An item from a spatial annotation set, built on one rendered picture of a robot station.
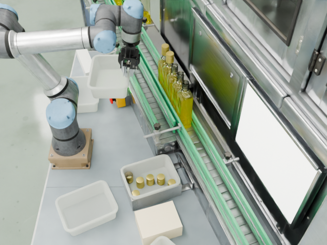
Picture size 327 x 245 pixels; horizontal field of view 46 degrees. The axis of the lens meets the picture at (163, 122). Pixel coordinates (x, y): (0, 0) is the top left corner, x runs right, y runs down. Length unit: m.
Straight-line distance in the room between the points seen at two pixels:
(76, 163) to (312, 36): 1.14
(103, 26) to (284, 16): 0.59
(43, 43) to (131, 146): 0.72
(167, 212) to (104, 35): 0.72
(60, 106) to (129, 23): 0.46
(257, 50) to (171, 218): 0.72
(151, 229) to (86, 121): 0.72
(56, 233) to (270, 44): 1.09
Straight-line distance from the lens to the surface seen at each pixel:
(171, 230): 1.56
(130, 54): 1.54
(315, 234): 0.59
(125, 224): 1.65
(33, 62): 1.63
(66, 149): 1.75
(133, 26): 1.48
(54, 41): 1.39
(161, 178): 1.68
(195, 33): 1.73
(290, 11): 1.19
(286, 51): 1.23
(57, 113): 1.64
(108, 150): 1.87
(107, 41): 1.34
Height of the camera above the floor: 2.21
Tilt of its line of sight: 48 degrees down
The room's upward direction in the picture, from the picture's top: straight up
